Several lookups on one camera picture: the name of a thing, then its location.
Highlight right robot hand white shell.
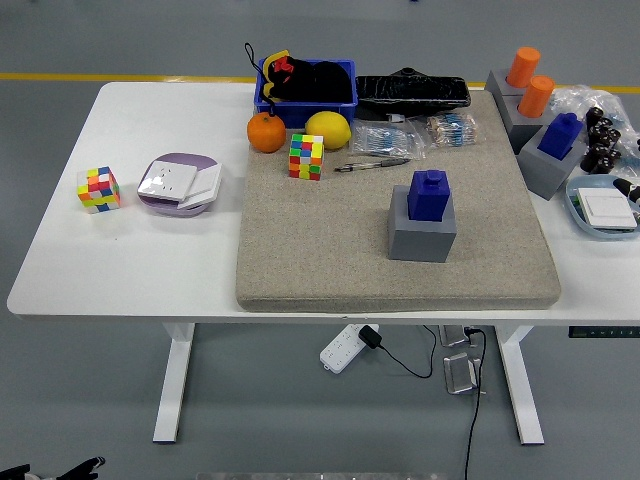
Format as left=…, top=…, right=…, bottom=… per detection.
left=612, top=176, right=640, bottom=206

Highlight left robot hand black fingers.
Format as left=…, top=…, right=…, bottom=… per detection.
left=0, top=455, right=106, bottom=480

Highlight blue square seal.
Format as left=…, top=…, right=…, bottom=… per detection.
left=537, top=112, right=585, bottom=161
left=406, top=169, right=454, bottom=223

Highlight orange cylinder seal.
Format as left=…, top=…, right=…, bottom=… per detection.
left=507, top=46, right=542, bottom=88
left=517, top=75, right=556, bottom=119

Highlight light blue plate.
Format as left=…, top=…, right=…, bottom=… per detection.
left=564, top=174, right=640, bottom=242

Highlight grey cube holder square slot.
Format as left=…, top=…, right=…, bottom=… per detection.
left=517, top=123, right=587, bottom=201
left=387, top=184, right=458, bottom=264

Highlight crumpled clear plastic bag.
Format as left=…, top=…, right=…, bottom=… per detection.
left=549, top=83, right=640, bottom=180

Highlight white table leg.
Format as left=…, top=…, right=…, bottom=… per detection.
left=494, top=325, right=545, bottom=446
left=152, top=323, right=196, bottom=444

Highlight grey cube holder round slot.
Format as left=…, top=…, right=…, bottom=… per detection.
left=499, top=88, right=557, bottom=154
left=483, top=68, right=524, bottom=101

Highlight table height control panel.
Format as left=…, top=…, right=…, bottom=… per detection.
left=568, top=326, right=640, bottom=340

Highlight clear bag of resistors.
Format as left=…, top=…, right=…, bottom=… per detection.
left=348, top=119, right=426, bottom=160
left=412, top=112, right=485, bottom=150

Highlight grey ballpoint pen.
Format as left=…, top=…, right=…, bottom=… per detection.
left=333, top=156, right=414, bottom=175

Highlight rubik's cube white edges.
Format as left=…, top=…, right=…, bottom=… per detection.
left=76, top=166, right=122, bottom=215
left=288, top=132, right=325, bottom=182

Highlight white power strip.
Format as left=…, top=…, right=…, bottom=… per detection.
left=319, top=323, right=380, bottom=374

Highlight black power adapter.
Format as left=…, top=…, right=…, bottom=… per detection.
left=358, top=324, right=384, bottom=350

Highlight yellow lemon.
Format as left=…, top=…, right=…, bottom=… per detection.
left=305, top=110, right=352, bottom=150

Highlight grey-brown mat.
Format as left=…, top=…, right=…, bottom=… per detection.
left=234, top=89, right=562, bottom=314

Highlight purple plate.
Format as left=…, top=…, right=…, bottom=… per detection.
left=136, top=152, right=222, bottom=219

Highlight black cloth pouch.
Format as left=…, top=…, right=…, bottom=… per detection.
left=279, top=58, right=354, bottom=104

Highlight blue plastic bin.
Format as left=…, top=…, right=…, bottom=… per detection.
left=253, top=58, right=359, bottom=129

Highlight orange fruit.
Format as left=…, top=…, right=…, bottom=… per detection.
left=246, top=111, right=287, bottom=154

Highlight yellow black toy red bow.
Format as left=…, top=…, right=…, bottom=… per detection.
left=261, top=48, right=297, bottom=104

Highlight metal clear bracket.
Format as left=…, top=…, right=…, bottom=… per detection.
left=438, top=324, right=481, bottom=349
left=443, top=351, right=484, bottom=397

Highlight long black power cable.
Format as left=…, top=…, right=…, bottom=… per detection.
left=462, top=327, right=489, bottom=480

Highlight thin black adapter cable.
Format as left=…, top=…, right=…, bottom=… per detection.
left=377, top=324, right=439, bottom=380

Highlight white wall socket panel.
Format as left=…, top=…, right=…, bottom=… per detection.
left=137, top=160, right=200, bottom=203

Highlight black strap loop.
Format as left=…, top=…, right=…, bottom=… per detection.
left=243, top=42, right=279, bottom=119

